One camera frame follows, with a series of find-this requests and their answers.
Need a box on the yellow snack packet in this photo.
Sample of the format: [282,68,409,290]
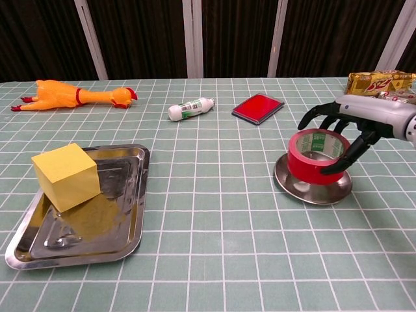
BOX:
[344,70,416,96]

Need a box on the crumpled silver red wrapper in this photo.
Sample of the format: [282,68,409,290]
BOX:
[376,90,416,105]

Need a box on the round steel plate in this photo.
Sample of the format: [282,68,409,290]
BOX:
[274,152,354,205]

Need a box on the red tape roll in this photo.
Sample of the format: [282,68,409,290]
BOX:
[287,128,352,185]

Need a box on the white green small bottle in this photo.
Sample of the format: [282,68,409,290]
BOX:
[168,97,216,122]

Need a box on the white metal frame post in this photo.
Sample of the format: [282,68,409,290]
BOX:
[181,0,204,79]
[73,0,109,81]
[266,0,289,78]
[376,0,416,72]

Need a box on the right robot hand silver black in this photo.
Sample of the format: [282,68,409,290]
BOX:
[298,95,416,176]

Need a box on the rectangular steel tray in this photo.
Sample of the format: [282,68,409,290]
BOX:
[5,144,151,271]

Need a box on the green checked tablecloth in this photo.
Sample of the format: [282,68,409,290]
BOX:
[0,77,416,312]

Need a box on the yellow cube block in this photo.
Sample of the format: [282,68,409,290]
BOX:
[31,142,102,213]

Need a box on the red stamp pad case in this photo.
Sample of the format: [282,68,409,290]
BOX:
[231,93,285,126]

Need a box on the orange rubber chicken toy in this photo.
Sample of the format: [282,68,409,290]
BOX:
[10,79,139,112]

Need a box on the dark brown curtain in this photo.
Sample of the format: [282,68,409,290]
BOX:
[0,0,416,84]

